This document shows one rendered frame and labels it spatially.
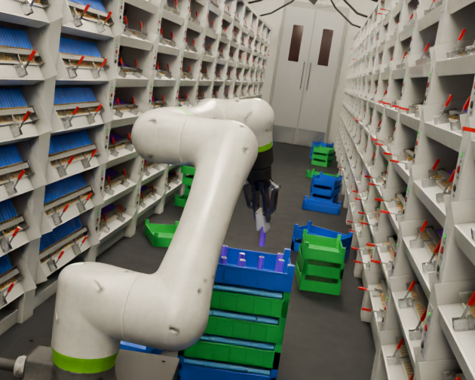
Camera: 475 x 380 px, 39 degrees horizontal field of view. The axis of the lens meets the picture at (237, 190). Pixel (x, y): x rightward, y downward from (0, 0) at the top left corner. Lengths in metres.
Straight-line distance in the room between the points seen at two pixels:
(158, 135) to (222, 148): 0.15
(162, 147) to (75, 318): 0.42
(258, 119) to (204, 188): 0.53
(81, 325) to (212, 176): 0.39
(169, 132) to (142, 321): 0.44
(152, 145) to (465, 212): 0.70
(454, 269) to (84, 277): 0.82
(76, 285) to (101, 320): 0.08
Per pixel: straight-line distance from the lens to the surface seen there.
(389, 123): 3.65
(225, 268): 1.96
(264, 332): 2.02
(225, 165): 1.39
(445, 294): 1.62
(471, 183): 1.57
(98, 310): 1.26
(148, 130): 1.47
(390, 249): 2.85
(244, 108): 1.86
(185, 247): 1.29
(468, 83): 2.27
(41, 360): 1.37
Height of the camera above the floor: 1.00
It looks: 10 degrees down
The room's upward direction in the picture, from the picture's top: 8 degrees clockwise
